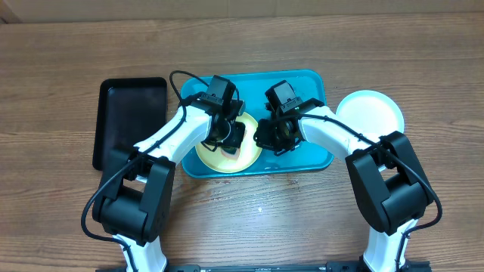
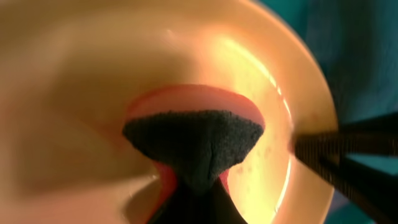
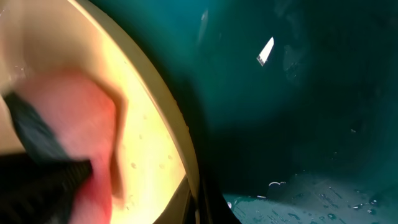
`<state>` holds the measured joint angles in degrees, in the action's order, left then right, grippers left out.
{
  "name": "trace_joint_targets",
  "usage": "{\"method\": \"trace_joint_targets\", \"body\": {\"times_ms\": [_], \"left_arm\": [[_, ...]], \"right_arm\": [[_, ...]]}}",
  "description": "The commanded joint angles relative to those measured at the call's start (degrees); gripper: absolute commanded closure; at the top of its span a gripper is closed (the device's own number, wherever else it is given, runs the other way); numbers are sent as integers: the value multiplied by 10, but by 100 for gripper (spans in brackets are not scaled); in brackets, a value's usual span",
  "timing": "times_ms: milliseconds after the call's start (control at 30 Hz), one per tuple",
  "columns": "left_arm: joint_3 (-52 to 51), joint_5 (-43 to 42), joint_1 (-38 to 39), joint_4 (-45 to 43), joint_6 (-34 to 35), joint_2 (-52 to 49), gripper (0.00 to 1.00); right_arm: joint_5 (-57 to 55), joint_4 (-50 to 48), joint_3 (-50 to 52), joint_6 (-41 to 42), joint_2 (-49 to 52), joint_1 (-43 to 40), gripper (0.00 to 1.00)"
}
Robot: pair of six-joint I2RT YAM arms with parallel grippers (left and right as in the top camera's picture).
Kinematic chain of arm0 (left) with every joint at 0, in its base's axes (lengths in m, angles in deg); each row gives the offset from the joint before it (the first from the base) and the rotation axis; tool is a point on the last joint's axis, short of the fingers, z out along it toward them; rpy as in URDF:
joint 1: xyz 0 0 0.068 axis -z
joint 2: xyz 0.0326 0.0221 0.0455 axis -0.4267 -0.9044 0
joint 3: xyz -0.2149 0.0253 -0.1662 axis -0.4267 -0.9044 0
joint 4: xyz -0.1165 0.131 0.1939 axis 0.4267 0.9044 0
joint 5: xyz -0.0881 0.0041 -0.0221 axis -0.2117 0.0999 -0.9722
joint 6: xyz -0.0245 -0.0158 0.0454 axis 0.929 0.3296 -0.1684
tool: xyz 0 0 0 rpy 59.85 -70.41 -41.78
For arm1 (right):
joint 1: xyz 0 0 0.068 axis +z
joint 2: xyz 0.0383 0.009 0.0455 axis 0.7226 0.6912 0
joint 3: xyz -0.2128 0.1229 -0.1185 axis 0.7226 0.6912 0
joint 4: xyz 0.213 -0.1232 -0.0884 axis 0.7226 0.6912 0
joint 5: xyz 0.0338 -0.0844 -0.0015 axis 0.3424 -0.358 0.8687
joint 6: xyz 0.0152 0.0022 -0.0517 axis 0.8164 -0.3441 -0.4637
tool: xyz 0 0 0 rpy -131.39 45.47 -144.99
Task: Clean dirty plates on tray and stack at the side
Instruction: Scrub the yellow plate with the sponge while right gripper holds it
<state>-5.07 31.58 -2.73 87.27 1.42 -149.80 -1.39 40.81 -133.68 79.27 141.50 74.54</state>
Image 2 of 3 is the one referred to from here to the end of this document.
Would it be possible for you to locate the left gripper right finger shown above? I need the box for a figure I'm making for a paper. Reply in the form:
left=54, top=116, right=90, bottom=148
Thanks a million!
left=198, top=179, right=247, bottom=224

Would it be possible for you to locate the yellow-green plate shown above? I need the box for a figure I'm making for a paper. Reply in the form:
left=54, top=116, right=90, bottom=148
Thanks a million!
left=1, top=1, right=337, bottom=223

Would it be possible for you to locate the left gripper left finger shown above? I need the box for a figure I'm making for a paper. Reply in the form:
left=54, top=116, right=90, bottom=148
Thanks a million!
left=147, top=184, right=198, bottom=224

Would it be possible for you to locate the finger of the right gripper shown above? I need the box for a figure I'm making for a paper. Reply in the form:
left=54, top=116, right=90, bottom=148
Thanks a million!
left=295, top=154, right=397, bottom=224
left=292, top=113, right=397, bottom=156

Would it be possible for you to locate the green and pink sponge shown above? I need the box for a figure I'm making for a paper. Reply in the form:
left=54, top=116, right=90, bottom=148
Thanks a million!
left=123, top=85, right=265, bottom=223

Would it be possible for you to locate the teal plastic tray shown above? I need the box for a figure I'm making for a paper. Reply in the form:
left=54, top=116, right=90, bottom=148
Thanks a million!
left=264, top=0, right=397, bottom=223

